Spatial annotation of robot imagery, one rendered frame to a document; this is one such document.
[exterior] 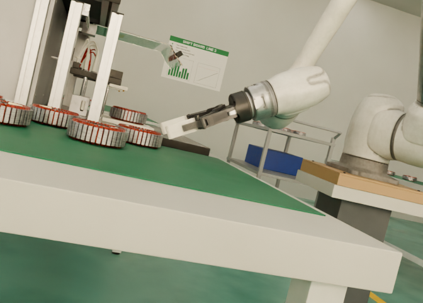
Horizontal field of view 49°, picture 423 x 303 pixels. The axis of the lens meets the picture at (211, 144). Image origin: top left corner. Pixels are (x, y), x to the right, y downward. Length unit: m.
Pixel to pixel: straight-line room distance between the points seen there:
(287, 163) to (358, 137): 2.69
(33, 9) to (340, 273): 0.96
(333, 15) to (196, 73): 5.66
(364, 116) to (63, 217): 1.25
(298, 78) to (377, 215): 0.64
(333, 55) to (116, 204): 7.31
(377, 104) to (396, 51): 6.74
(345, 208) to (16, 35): 1.07
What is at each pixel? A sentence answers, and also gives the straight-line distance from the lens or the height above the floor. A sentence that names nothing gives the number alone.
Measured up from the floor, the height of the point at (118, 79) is 0.90.
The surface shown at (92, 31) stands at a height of 1.04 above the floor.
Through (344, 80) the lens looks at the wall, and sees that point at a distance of 7.78.
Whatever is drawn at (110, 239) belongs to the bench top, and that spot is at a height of 0.71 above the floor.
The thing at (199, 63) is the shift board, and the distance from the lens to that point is 6.93.
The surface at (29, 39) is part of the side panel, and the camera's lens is 1.23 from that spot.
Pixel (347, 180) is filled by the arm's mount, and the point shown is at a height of 0.77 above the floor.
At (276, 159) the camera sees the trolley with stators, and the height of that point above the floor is 0.65.
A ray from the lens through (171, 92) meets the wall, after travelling 6.84.
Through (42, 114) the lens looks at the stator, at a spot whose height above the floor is 0.77.
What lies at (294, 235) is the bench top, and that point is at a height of 0.74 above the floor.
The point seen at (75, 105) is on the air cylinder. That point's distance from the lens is 1.39.
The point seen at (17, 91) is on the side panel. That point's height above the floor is 0.80.
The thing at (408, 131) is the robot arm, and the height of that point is 0.95.
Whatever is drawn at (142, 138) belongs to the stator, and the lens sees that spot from 1.05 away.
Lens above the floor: 0.84
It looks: 3 degrees down
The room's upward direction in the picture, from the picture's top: 14 degrees clockwise
